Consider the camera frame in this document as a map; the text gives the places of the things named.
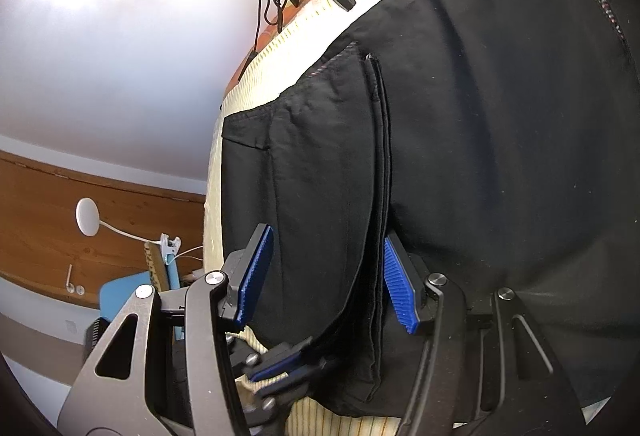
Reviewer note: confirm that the yellow striped blanket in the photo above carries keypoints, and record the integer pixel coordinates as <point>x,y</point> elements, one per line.
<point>260,65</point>

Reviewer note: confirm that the black pants with pink logo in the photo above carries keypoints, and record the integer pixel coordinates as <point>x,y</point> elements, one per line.
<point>450,165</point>

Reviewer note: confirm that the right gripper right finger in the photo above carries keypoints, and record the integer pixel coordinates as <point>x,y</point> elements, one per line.
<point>491,374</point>

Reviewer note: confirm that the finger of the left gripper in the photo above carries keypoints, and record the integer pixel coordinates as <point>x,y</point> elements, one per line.
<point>292,360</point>
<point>271,395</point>

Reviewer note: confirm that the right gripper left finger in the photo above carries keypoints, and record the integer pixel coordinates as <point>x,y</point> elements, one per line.
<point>123,388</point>

